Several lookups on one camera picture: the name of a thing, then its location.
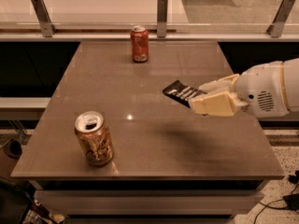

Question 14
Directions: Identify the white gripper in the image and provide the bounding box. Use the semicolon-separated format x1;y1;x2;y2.
188;62;289;118

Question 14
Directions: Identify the black rxbar chocolate wrapper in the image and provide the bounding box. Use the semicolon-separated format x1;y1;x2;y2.
163;80;205;107

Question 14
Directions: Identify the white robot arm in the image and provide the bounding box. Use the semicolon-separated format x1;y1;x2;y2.
188;59;299;118

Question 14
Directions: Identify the orange soda can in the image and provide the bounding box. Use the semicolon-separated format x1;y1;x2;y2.
130;25;149;63

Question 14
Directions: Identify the gold brown open can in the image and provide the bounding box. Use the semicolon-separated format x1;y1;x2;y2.
75;111;113;166

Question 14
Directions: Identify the dark bin at left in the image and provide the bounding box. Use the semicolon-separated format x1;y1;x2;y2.
0;139;22;179

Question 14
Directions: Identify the right metal railing bracket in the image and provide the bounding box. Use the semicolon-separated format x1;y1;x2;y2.
266;0;296;38

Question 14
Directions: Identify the metal railing bracket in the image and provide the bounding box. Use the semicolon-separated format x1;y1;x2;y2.
157;0;168;38
31;0;56;37
266;0;296;38

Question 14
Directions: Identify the middle metal railing bracket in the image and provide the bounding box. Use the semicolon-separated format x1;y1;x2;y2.
157;0;168;38

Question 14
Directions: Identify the black power adapter with cable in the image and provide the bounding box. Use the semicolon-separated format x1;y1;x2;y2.
253;170;299;224

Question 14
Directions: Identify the left metal railing bracket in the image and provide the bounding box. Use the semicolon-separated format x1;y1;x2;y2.
31;0;56;37

